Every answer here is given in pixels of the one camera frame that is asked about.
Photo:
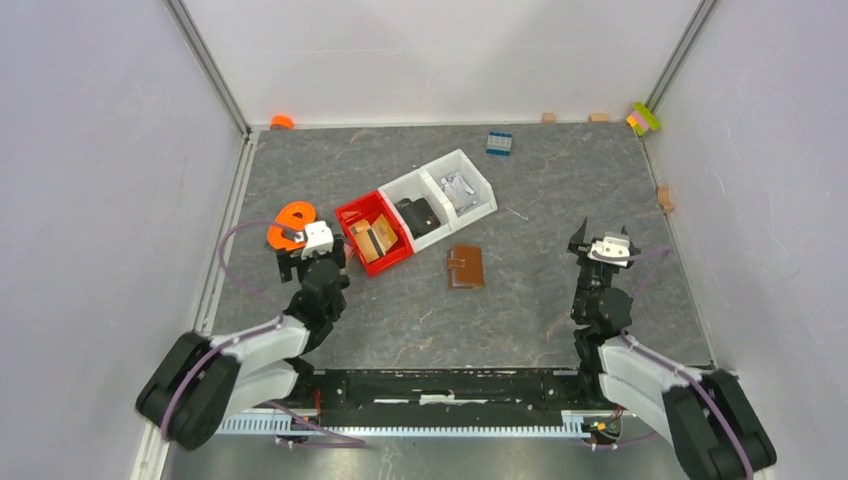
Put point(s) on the orange letter e toy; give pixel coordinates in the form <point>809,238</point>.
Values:
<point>287,232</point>

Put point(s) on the multicolour toy brick stack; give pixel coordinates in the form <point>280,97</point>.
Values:
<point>642,120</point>

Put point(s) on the blue toy brick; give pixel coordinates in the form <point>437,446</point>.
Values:
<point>499,143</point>

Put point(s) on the aluminium frame rail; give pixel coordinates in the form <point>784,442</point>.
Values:
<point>275,419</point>

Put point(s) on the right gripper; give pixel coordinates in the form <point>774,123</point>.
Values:
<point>581,249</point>

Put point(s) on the orange tape roll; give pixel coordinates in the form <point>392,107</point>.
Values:
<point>281,122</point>

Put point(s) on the white divided plastic bin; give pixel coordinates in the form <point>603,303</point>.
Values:
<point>423,182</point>

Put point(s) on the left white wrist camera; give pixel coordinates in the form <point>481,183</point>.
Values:
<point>315,239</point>

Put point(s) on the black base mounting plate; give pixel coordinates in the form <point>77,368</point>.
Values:
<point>465,397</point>

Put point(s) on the black wallet in bin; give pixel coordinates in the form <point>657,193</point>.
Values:
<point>418,216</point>

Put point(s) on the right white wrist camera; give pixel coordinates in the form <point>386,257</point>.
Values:
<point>611,249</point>

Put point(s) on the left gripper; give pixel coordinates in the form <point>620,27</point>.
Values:
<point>286,261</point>

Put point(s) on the brown leather card holder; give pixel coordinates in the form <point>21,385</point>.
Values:
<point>464,265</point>

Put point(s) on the wooden arch block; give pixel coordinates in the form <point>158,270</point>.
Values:
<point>664,199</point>

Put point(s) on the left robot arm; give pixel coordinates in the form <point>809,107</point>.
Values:
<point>265,344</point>

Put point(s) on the gold card in red bin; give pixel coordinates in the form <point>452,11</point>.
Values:
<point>383,235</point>

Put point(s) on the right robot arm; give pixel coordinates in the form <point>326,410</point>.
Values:
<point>662,378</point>

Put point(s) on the red plastic bin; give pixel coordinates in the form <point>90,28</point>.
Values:
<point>369,207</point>

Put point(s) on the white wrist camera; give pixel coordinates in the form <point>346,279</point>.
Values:
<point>315,239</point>
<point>611,249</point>

